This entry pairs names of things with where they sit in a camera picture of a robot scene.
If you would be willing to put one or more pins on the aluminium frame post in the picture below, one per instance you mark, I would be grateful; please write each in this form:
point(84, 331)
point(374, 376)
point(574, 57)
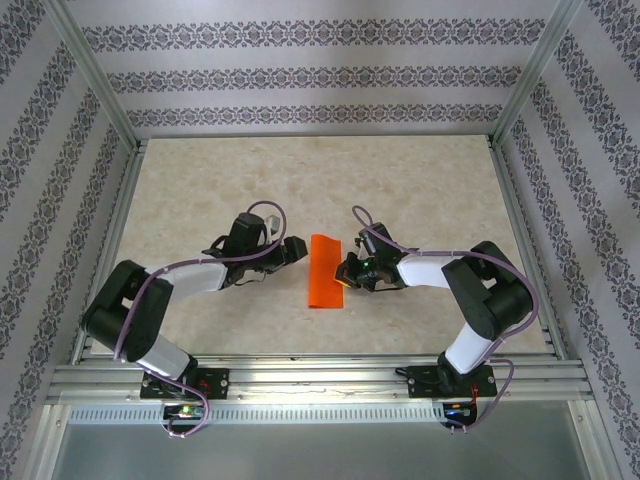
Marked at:
point(537, 70)
point(95, 75)

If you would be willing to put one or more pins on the orange paper sheet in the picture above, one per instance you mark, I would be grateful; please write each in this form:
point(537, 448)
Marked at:
point(325, 280)

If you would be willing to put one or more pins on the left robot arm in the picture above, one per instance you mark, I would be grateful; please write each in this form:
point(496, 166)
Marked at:
point(105, 320)

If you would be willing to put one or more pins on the grey metal panel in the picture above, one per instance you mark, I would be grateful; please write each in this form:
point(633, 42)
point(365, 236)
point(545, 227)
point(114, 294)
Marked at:
point(320, 450)

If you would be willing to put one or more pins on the aluminium side rail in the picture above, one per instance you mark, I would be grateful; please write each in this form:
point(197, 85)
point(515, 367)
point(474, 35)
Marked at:
point(527, 250)
point(111, 250)

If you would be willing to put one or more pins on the aluminium mounting rail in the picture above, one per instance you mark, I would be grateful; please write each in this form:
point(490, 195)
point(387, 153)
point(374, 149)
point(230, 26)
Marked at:
point(320, 380)

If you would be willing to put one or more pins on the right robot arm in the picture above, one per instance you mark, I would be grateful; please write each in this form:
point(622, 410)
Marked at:
point(425, 272)

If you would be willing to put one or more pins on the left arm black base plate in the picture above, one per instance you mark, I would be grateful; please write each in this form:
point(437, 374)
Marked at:
point(217, 382)

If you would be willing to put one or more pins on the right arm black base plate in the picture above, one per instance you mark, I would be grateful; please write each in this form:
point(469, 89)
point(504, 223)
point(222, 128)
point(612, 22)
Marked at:
point(420, 382)

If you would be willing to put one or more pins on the aluminium frame beam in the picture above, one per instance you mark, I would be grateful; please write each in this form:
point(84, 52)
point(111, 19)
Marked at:
point(595, 440)
point(42, 445)

